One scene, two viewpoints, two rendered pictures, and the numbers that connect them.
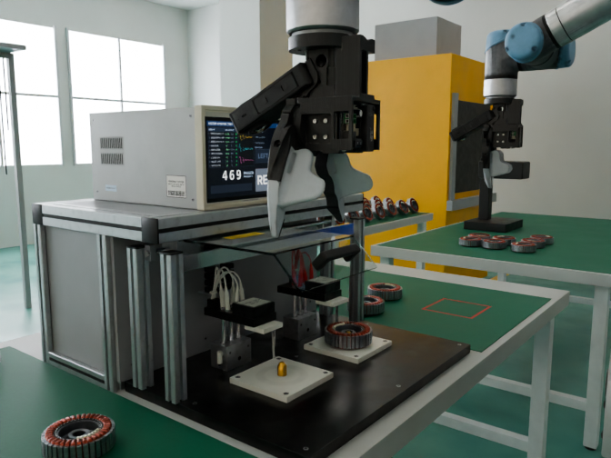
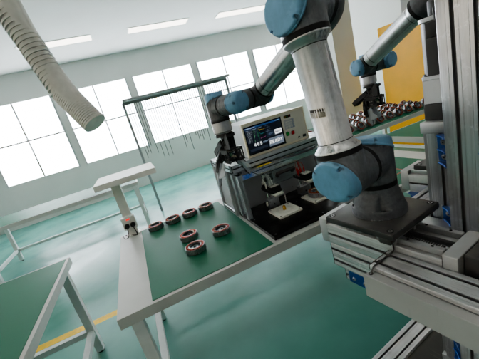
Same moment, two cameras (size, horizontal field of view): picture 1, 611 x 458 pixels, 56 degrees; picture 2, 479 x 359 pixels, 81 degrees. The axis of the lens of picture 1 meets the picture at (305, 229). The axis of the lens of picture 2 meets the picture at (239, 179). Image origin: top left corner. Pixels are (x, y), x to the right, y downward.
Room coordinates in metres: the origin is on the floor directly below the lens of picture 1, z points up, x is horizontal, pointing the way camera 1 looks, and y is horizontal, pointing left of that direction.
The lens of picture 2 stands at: (-0.30, -0.64, 1.45)
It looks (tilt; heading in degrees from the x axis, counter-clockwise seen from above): 15 degrees down; 34
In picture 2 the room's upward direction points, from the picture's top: 16 degrees counter-clockwise
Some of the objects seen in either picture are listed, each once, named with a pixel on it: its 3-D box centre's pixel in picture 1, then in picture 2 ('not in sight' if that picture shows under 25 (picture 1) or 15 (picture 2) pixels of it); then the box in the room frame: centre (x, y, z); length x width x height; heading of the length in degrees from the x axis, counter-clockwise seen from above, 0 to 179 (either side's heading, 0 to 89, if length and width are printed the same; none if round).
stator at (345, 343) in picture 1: (348, 334); (316, 191); (1.30, -0.10, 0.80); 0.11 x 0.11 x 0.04
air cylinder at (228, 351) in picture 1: (231, 352); (272, 201); (1.19, 0.16, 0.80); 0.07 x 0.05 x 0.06; 142
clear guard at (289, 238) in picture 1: (273, 253); (271, 169); (1.10, 0.06, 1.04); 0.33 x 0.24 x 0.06; 52
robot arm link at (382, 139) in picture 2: not in sight; (370, 157); (0.54, -0.53, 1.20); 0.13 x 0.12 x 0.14; 158
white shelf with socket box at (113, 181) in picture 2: not in sight; (137, 204); (0.84, 0.99, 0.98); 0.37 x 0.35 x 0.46; 142
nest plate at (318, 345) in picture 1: (348, 344); (317, 196); (1.30, -0.10, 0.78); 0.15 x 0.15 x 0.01; 52
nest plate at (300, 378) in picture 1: (282, 377); (284, 210); (1.11, 0.05, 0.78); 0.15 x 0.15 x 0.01; 52
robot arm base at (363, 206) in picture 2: not in sight; (376, 194); (0.55, -0.53, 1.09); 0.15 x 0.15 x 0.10
